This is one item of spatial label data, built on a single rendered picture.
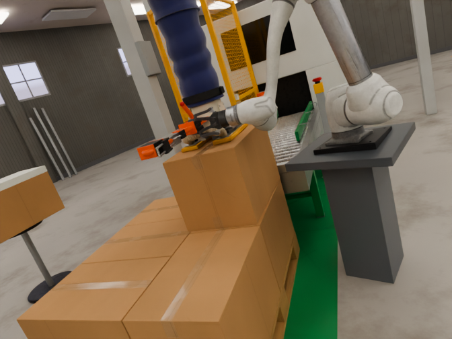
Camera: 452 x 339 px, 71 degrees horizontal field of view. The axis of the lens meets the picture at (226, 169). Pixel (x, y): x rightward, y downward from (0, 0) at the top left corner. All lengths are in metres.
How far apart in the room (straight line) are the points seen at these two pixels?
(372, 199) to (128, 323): 1.21
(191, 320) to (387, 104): 1.10
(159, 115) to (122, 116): 7.98
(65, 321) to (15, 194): 1.58
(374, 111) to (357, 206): 0.52
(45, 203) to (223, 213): 1.82
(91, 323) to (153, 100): 2.16
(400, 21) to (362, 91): 11.03
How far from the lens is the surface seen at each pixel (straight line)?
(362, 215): 1.76
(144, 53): 3.11
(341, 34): 1.44
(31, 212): 2.98
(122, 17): 3.21
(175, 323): 1.20
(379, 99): 1.45
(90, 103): 10.66
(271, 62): 1.51
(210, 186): 1.56
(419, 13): 4.87
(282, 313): 1.78
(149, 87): 3.12
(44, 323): 1.66
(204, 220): 1.67
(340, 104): 1.60
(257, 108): 1.36
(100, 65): 11.16
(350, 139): 1.64
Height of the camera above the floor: 1.24
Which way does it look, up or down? 15 degrees down
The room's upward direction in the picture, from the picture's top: 18 degrees counter-clockwise
